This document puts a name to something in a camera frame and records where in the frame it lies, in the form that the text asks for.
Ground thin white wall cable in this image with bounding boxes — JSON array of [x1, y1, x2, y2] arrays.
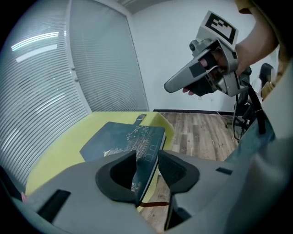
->
[[216, 111, 235, 120]]

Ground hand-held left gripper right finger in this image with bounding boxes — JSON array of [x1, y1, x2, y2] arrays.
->
[[157, 149, 253, 234]]

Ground black strap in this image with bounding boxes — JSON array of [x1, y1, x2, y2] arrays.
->
[[243, 80, 267, 136]]

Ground person's grey jeans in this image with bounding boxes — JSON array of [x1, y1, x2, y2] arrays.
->
[[225, 114, 277, 163]]

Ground window blind with knobs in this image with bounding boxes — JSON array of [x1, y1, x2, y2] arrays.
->
[[68, 0, 151, 113]]

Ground person's right hand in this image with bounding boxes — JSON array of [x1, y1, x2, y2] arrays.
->
[[182, 51, 228, 97]]

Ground green tablecloth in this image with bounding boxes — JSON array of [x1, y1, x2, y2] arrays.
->
[[25, 111, 175, 206]]

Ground black baseboard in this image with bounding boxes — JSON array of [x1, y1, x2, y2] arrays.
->
[[152, 109, 237, 115]]

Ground wide window blind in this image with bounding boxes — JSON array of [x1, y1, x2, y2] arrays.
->
[[0, 0, 91, 191]]

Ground person's right forearm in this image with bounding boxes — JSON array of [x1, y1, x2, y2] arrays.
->
[[235, 12, 280, 74]]

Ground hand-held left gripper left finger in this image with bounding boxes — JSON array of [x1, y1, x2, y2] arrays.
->
[[13, 150, 158, 234]]

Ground person's mustard shirt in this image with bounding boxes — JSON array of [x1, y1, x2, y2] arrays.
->
[[235, 0, 293, 101]]

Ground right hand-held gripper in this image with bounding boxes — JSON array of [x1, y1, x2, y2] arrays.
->
[[164, 10, 241, 97]]

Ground black office chair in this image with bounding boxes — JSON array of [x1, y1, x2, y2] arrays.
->
[[232, 66, 255, 140]]

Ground dark blue notebook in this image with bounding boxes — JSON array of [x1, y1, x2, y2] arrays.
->
[[79, 114, 167, 207]]

